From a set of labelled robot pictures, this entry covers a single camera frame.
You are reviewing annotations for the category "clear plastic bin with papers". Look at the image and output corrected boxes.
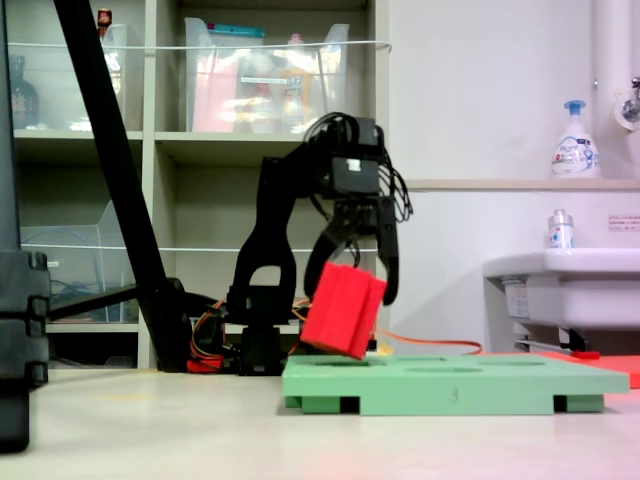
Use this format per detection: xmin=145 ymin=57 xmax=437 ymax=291
xmin=183 ymin=17 xmax=351 ymax=134

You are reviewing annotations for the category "metal faucet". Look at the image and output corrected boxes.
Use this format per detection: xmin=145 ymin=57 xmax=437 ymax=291
xmin=613 ymin=76 xmax=640 ymax=133

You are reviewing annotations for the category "dark glass bottle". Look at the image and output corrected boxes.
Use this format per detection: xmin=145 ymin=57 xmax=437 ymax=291
xmin=7 ymin=54 xmax=41 ymax=130

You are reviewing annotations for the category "white shelf guard cord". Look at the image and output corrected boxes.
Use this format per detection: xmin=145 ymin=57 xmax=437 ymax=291
xmin=19 ymin=243 xmax=380 ymax=254
xmin=7 ymin=40 xmax=392 ymax=52

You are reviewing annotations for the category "clear plastic storage bin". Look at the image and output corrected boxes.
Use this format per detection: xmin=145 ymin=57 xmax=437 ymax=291
xmin=19 ymin=199 xmax=142 ymax=325
xmin=7 ymin=22 xmax=130 ymax=133

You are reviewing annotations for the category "small clear bottle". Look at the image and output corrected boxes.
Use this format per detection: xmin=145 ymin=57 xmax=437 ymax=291
xmin=546 ymin=208 xmax=576 ymax=250

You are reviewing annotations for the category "notched black stack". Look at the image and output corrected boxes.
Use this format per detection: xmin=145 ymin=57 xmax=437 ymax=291
xmin=0 ymin=0 xmax=51 ymax=454

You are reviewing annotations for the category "red cross columnar block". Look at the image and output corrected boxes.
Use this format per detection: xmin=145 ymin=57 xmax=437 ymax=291
xmin=299 ymin=260 xmax=389 ymax=360

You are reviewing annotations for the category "long orange wire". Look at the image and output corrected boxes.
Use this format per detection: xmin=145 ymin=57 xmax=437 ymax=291
xmin=374 ymin=328 xmax=485 ymax=357

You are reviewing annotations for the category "black tripod leg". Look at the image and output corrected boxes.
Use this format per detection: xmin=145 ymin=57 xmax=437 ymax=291
xmin=49 ymin=0 xmax=201 ymax=374

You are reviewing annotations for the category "green shape hole board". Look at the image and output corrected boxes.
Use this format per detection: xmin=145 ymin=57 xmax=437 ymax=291
xmin=281 ymin=352 xmax=630 ymax=417

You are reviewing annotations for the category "beige shelf unit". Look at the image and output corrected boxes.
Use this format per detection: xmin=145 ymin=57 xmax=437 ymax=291
xmin=4 ymin=0 xmax=391 ymax=371

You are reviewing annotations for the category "white sink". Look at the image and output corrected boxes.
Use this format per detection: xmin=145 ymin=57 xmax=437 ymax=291
xmin=482 ymin=247 xmax=640 ymax=332

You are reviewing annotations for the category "black gripper wire loop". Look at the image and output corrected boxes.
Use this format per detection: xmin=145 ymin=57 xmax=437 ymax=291
xmin=379 ymin=149 xmax=415 ymax=225

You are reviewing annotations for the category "white pump soap bottle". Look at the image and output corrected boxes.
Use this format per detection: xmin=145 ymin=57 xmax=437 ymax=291
xmin=551 ymin=99 xmax=601 ymax=180

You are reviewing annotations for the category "orange flat block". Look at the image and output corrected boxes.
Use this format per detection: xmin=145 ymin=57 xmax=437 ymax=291
xmin=537 ymin=349 xmax=640 ymax=390

